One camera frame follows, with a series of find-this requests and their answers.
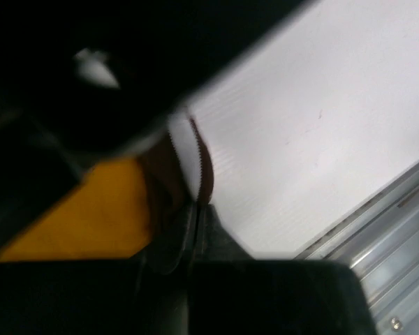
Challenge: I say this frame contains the mustard yellow sock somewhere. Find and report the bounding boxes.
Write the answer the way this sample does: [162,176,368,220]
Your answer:
[0,113,214,262]

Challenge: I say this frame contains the aluminium table frame rail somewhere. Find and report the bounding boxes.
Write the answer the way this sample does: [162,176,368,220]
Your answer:
[298,163,419,334]

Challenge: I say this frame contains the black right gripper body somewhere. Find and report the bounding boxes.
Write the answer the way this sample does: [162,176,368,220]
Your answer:
[0,0,315,182]

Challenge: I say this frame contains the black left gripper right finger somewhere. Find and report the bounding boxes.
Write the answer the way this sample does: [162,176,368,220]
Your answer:
[191,206,374,334]

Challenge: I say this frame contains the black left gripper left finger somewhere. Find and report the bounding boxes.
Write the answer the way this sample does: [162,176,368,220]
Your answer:
[0,204,198,334]

